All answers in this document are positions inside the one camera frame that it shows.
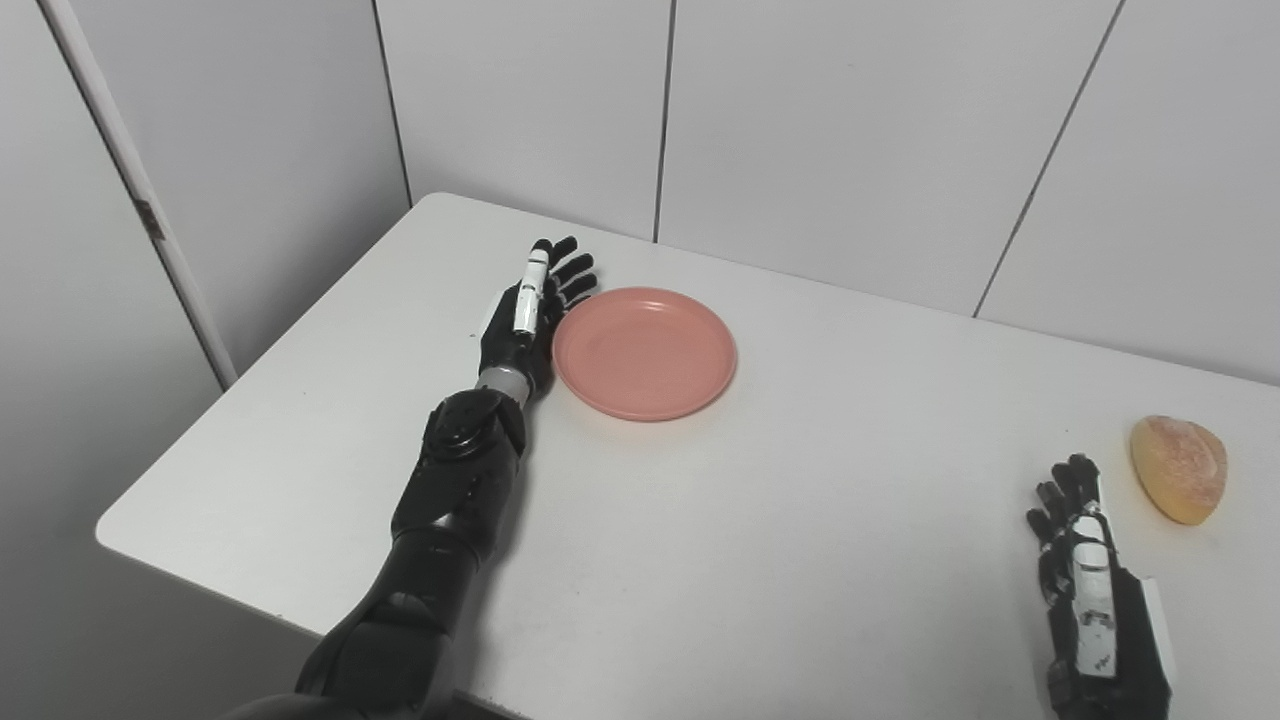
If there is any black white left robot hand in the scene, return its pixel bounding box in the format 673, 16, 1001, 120
475, 236, 599, 401

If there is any golden bread roll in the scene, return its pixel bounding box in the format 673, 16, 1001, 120
1130, 415, 1229, 526

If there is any white partition frame post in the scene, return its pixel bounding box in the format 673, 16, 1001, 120
38, 0, 239, 391

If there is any pink round plate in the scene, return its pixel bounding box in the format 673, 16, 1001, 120
551, 287, 739, 423

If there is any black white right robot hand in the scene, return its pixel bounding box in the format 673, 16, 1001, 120
1025, 454, 1176, 720

